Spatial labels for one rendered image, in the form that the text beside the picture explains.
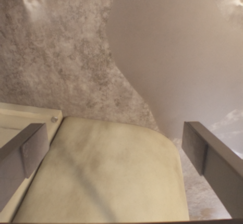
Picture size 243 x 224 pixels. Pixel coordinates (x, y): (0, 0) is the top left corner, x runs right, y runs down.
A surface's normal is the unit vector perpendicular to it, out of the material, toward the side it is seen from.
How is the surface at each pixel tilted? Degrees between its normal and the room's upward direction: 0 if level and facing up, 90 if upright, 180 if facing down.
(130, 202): 90
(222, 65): 0
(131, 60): 0
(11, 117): 90
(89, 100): 0
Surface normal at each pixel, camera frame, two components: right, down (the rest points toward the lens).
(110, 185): 0.07, -0.77
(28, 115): -0.11, 0.63
